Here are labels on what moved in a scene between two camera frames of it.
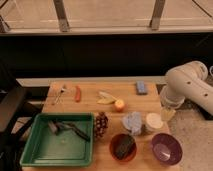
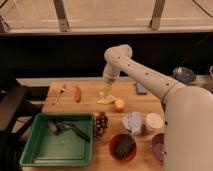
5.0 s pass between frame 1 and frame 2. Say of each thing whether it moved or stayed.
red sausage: stayed
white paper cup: stayed
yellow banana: stayed
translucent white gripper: moved
